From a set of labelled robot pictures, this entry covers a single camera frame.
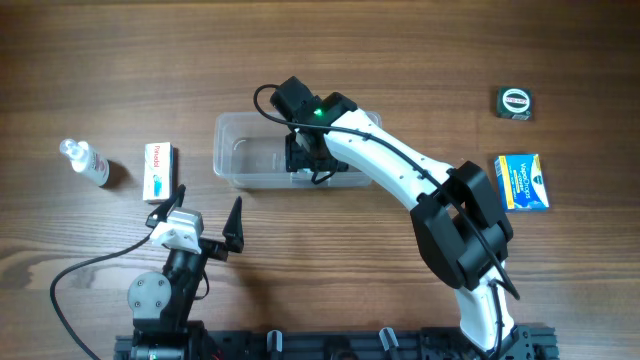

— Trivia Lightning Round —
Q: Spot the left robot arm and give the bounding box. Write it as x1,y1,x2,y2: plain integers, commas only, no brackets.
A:
114,185,244,360

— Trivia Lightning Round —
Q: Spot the white spray bottle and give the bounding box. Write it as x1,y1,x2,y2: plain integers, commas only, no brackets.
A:
59,139,110,187

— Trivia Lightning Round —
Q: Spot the white Panadol box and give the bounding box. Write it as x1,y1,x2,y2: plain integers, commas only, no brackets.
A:
142,142,173,203

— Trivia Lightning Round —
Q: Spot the white blue medicine box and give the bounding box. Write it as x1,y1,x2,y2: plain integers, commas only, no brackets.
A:
296,168,317,176

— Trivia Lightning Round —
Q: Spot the blue yellow VapoDrops box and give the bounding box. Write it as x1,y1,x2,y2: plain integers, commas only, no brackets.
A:
494,154,550,212

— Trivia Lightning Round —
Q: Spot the green round-logo box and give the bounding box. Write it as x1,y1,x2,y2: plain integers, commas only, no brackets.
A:
496,86,533,121

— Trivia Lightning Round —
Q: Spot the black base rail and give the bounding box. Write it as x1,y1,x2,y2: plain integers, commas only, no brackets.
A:
113,324,559,360

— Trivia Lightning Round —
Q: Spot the clear plastic container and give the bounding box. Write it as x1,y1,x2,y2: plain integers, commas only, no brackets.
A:
213,112,372,189

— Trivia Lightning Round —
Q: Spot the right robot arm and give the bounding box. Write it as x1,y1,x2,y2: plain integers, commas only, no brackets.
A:
270,76,519,359

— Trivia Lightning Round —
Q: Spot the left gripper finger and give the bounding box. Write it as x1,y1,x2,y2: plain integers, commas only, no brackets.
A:
145,184,186,228
222,196,244,253

